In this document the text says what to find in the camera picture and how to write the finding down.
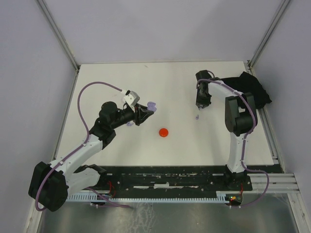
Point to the black cloth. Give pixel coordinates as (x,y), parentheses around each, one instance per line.
(248,83)

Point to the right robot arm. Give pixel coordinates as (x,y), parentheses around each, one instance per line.
(240,119)

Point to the purple charging case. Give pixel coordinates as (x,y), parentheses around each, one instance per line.
(151,106)

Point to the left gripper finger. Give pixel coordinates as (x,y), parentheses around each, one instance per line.
(142,107)
(143,115)

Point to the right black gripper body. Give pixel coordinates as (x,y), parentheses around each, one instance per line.
(202,98)

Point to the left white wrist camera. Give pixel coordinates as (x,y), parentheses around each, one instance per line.
(130,97)

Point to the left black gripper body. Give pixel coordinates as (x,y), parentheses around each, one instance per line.
(130,115)

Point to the aluminium frame post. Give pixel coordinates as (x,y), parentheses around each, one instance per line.
(57,32)
(277,17)

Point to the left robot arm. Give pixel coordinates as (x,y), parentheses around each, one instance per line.
(53,183)

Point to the right aluminium frame post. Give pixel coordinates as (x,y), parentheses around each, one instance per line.
(277,17)

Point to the red earbud charging case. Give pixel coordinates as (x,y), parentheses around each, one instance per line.
(163,132)

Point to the left aluminium frame post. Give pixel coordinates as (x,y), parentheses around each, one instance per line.
(57,32)

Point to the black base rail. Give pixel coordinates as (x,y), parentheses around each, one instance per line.
(168,182)

